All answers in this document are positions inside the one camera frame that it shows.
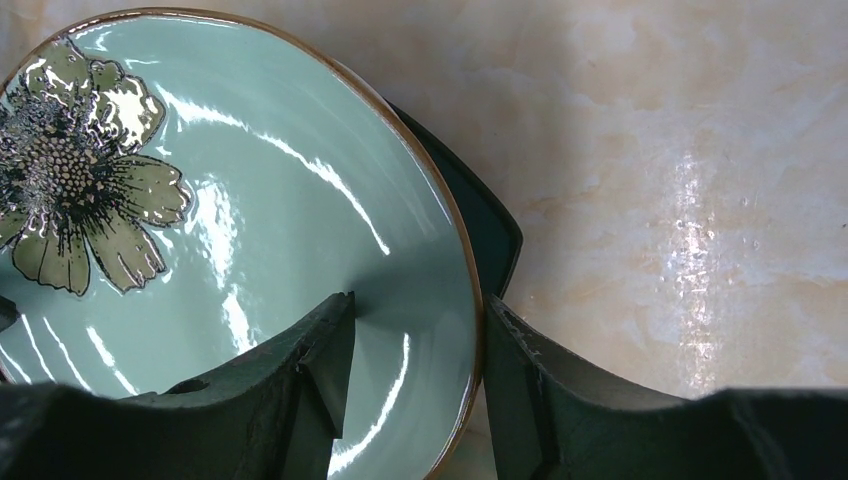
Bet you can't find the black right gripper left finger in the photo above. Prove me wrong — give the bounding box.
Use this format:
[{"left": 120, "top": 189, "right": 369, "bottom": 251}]
[{"left": 1, "top": 293, "right": 356, "bottom": 479}]

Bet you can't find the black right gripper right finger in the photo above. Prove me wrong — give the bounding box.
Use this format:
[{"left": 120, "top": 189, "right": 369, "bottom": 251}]
[{"left": 484, "top": 296, "right": 847, "bottom": 480}]

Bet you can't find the light green flower plate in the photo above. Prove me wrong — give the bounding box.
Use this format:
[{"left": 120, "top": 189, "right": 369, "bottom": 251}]
[{"left": 1, "top": 8, "right": 482, "bottom": 479}]

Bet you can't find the dark teal square plate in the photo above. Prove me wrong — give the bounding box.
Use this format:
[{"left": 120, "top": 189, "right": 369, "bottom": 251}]
[{"left": 392, "top": 106, "right": 523, "bottom": 299}]

